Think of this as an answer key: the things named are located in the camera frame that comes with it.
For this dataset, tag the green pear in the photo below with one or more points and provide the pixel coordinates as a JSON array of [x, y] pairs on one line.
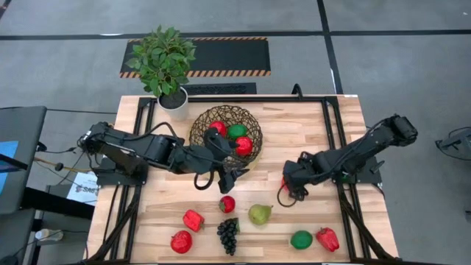
[[258, 215]]

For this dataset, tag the black grape bunch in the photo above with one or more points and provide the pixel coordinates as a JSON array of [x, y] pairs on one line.
[[227, 235]]

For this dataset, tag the black aluminium table frame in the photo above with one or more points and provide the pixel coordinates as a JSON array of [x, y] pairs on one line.
[[257, 99]]

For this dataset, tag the blue display screen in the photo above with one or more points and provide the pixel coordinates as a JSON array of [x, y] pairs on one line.
[[7, 151]]

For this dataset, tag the green lime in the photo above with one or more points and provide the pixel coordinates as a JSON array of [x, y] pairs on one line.
[[301, 240], [236, 131]]

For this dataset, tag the black desk crossbar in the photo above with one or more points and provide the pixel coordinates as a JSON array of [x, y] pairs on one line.
[[55, 204]]

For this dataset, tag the black hazard-striped floor mat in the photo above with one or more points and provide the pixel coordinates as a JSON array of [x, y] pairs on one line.
[[228, 55]]

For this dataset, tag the white table corner label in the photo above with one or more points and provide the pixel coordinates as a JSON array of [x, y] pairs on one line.
[[350, 96]]

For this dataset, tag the white plant pot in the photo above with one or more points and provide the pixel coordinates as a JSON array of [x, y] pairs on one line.
[[178, 112]]

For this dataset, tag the dark brown wicker basket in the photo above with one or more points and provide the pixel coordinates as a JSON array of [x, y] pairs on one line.
[[198, 121]]

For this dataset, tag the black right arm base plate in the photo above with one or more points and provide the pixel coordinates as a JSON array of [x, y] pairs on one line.
[[368, 176]]

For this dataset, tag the red apple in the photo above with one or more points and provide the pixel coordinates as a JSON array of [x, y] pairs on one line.
[[244, 146], [220, 127]]

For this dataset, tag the grey side desk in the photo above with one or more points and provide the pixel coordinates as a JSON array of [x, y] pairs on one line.
[[25, 125]]

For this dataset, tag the green leafy plant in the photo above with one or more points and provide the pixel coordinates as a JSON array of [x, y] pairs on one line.
[[162, 59]]

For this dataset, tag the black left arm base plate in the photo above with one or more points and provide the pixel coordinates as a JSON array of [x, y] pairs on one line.
[[121, 178]]

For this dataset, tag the red bell pepper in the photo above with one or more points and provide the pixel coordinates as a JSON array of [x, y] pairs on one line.
[[327, 239], [193, 220]]

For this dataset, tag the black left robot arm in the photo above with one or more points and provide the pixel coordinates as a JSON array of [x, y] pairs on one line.
[[147, 147]]

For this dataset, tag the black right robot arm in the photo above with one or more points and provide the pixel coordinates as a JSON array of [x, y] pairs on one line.
[[360, 147]]

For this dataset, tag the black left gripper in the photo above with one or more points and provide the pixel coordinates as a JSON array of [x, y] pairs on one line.
[[202, 162]]

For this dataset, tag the white printed paper sheet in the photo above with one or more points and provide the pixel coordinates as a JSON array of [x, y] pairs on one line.
[[82, 184]]

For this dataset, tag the large round red fruit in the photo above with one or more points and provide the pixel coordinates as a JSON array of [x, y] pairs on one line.
[[181, 242]]

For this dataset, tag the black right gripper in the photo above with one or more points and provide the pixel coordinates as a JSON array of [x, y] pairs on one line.
[[300, 171]]

